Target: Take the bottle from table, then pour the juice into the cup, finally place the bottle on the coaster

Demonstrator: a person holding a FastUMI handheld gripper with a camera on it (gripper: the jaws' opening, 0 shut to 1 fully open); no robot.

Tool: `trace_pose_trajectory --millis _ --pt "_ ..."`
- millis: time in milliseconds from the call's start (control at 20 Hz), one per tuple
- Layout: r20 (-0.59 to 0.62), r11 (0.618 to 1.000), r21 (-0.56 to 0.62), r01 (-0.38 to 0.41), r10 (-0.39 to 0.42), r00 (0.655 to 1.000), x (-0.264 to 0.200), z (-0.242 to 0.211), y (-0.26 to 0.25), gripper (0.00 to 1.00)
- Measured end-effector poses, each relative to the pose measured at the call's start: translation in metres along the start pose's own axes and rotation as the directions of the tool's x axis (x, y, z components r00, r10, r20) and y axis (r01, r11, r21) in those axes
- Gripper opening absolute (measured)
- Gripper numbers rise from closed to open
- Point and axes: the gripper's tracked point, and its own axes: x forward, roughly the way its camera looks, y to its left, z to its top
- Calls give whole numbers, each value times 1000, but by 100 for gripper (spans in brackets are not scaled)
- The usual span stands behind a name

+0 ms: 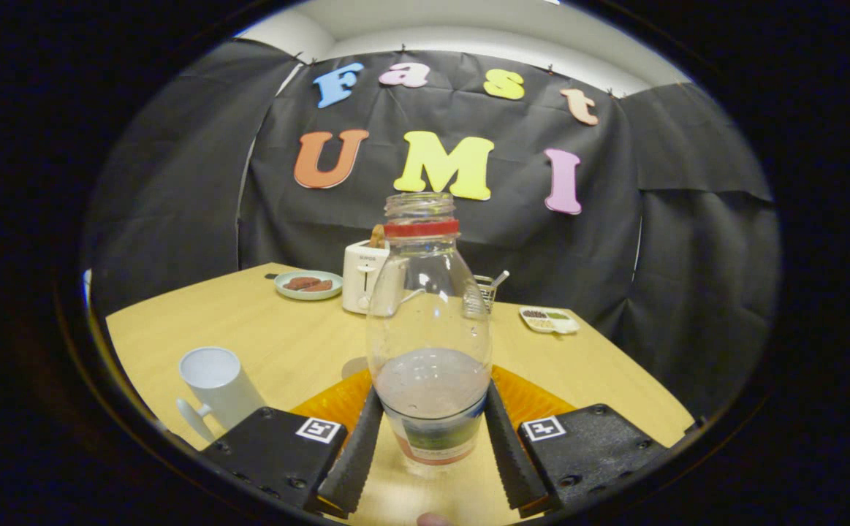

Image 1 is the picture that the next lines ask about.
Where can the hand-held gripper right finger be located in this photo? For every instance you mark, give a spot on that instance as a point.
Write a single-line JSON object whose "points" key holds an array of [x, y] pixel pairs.
{"points": [[509, 460]]}

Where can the white toaster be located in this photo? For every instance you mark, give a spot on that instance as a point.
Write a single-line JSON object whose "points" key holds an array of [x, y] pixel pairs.
{"points": [[360, 281]]}

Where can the clear plastic juice bottle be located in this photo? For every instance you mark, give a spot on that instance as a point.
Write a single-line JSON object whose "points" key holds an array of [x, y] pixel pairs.
{"points": [[428, 307]]}

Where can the light green plate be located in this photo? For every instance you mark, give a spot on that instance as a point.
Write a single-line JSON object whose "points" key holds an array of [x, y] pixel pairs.
{"points": [[308, 294]]}

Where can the white compartment tray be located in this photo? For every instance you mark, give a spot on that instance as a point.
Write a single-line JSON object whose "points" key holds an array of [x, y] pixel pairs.
{"points": [[549, 321]]}

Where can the brown bread slice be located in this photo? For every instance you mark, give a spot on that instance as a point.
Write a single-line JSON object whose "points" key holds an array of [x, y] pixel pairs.
{"points": [[377, 236]]}

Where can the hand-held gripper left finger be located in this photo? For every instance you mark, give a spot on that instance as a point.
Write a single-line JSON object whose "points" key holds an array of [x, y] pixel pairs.
{"points": [[355, 460]]}

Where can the wooden table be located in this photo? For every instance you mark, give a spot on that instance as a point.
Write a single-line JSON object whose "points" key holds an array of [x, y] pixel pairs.
{"points": [[286, 343]]}

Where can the white cup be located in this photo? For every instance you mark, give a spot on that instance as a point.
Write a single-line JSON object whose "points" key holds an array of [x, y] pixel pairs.
{"points": [[220, 387]]}

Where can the black backdrop cloth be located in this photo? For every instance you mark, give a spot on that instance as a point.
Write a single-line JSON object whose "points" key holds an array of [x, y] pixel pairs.
{"points": [[541, 248]]}

